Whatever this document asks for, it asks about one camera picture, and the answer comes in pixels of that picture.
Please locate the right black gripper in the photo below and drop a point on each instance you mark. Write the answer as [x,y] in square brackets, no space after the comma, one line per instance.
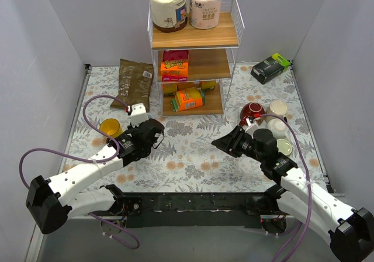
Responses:
[234,142]

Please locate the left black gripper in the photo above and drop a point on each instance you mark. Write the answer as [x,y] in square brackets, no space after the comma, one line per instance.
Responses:
[149,136]

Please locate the yellow mug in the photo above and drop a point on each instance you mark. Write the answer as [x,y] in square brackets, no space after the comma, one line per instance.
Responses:
[111,127]

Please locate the dark red mug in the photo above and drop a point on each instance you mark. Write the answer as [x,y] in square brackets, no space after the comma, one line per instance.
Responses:
[250,109]

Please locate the pale green mug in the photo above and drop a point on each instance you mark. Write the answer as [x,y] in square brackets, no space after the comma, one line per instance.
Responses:
[284,146]

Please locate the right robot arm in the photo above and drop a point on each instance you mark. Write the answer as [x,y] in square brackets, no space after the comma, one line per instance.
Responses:
[347,230]

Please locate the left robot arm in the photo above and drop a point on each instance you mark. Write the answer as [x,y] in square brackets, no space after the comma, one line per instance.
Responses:
[53,201]

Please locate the white speckled mug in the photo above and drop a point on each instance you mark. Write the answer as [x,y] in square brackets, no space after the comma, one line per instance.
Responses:
[278,128]

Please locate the cream mug upside down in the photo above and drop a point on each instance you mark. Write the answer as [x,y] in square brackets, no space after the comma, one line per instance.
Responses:
[278,108]

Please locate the brown coffee bag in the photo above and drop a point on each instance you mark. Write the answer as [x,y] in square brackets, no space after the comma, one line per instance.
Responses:
[135,80]

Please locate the orange yellow green sponge pack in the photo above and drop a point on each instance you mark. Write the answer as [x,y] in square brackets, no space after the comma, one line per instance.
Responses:
[189,98]

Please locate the floral table mat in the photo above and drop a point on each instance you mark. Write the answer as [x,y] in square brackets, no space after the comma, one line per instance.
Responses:
[187,162]

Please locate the orange red sponge pack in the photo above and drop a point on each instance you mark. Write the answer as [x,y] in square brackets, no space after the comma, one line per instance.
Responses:
[175,66]

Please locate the black green box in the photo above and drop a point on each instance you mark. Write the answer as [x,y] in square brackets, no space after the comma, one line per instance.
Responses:
[270,68]

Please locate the beige wrapped toilet paper roll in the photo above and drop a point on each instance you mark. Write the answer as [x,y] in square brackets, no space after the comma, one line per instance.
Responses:
[168,15]

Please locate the white wrapped toilet paper roll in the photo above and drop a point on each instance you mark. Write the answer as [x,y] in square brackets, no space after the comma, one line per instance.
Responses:
[204,14]

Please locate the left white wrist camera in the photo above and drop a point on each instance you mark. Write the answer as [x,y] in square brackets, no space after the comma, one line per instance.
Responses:
[137,113]

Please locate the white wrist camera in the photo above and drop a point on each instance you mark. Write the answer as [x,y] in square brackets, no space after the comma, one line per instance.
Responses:
[252,124]
[137,113]

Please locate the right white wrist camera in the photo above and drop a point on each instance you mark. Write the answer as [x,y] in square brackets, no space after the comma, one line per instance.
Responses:
[252,124]

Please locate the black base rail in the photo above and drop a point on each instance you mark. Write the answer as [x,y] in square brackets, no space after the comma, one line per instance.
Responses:
[152,209]

